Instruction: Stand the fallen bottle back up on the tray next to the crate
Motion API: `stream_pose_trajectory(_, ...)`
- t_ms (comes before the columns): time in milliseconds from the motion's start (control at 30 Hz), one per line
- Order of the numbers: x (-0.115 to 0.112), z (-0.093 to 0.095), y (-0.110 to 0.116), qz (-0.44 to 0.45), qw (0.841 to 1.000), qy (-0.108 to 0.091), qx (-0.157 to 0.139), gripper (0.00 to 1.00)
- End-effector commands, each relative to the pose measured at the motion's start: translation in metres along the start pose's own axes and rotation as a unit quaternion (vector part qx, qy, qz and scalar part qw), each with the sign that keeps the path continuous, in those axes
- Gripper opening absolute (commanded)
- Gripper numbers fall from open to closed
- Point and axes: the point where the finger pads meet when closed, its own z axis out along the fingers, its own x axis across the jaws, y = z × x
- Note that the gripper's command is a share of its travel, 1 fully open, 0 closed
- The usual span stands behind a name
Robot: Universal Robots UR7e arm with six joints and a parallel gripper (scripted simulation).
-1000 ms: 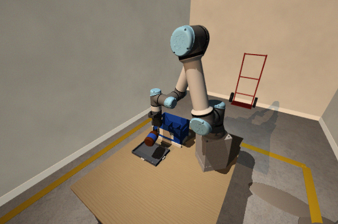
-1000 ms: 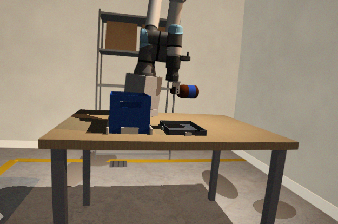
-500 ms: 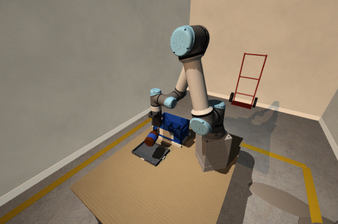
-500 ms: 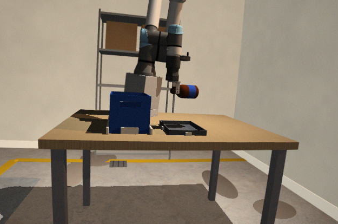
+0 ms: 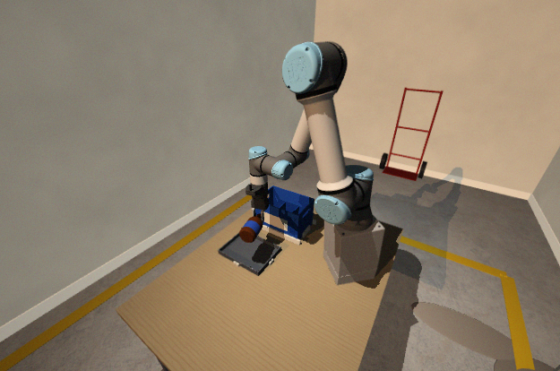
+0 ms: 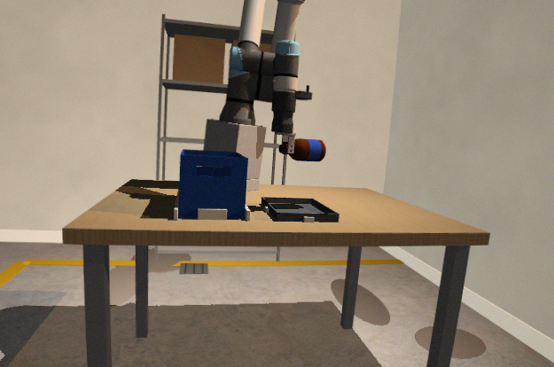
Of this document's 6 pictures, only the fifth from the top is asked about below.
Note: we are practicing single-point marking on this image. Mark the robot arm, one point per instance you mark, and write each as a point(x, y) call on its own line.
point(314, 72)

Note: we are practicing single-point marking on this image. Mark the dark brown bottle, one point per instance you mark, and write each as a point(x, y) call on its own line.
point(251, 229)

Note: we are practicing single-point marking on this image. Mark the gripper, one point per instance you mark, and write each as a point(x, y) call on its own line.
point(259, 192)

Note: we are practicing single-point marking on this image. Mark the dark blue crate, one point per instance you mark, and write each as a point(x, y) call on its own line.
point(288, 212)

